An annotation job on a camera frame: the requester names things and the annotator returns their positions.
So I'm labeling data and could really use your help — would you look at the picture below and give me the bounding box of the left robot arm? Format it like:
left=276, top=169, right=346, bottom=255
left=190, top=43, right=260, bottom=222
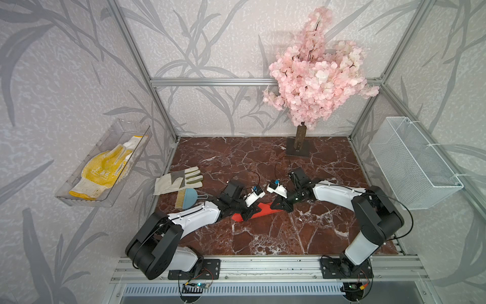
left=125, top=180, right=265, bottom=280

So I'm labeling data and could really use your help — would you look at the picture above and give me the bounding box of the aluminium frame corner post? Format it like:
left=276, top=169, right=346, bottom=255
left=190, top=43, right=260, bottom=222
left=108, top=0, right=178, bottom=142

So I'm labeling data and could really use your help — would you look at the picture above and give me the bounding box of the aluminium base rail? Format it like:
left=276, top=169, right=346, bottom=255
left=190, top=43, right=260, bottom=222
left=109, top=255, right=430, bottom=284

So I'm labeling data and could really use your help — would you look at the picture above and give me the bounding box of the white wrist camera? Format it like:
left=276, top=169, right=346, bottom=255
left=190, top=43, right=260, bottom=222
left=267, top=180, right=287, bottom=198
left=245, top=186, right=266, bottom=208

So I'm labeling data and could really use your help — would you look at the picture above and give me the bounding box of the right circuit board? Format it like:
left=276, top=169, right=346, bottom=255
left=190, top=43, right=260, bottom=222
left=340, top=282, right=370, bottom=293

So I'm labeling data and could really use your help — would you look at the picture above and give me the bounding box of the right aluminium corner post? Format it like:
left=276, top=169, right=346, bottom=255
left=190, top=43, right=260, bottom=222
left=348, top=0, right=435, bottom=141

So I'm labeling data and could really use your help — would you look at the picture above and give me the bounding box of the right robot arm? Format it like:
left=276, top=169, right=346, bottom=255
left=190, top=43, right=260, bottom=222
left=239, top=167, right=404, bottom=276

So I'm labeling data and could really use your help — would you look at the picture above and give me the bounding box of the pink cherry blossom tree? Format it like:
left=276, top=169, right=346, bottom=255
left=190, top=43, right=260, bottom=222
left=263, top=6, right=379, bottom=157

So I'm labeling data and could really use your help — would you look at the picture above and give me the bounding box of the light blue straw brush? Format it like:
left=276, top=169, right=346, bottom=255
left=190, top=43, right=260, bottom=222
left=175, top=188, right=209, bottom=210

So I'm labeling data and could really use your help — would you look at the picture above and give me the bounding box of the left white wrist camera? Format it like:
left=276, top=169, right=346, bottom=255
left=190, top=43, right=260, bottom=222
left=245, top=186, right=266, bottom=208

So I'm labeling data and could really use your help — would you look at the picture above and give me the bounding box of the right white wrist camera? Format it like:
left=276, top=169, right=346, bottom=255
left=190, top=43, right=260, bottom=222
left=267, top=180, right=287, bottom=198

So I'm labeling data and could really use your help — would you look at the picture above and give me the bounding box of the clear plastic wall tray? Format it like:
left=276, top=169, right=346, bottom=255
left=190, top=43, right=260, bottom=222
left=55, top=119, right=153, bottom=208

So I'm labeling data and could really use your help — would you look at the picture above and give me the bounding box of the white wire mesh basket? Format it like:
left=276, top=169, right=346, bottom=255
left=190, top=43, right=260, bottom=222
left=369, top=117, right=464, bottom=210

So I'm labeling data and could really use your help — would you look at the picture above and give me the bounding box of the left circuit board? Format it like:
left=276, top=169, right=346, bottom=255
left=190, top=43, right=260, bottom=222
left=182, top=282, right=213, bottom=294

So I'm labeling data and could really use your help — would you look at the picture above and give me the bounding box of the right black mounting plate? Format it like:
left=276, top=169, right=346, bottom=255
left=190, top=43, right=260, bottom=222
left=320, top=256, right=374, bottom=279

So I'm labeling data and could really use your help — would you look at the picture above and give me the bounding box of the black mounting plate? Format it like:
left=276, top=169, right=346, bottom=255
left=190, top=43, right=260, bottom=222
left=168, top=258, right=221, bottom=281
left=320, top=256, right=374, bottom=279

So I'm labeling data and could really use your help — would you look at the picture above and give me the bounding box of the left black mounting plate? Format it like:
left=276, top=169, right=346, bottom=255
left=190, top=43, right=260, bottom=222
left=168, top=258, right=221, bottom=281

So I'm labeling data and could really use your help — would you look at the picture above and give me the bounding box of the circuit board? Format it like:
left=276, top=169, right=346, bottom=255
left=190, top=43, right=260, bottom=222
left=340, top=282, right=370, bottom=293
left=182, top=282, right=213, bottom=294

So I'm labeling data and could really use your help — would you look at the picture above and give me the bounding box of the horizontal aluminium back bar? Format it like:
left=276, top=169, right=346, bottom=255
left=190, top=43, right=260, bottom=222
left=150, top=77, right=383, bottom=87

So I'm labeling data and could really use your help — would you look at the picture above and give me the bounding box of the white grey work glove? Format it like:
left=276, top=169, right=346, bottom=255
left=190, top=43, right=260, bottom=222
left=154, top=167, right=203, bottom=195

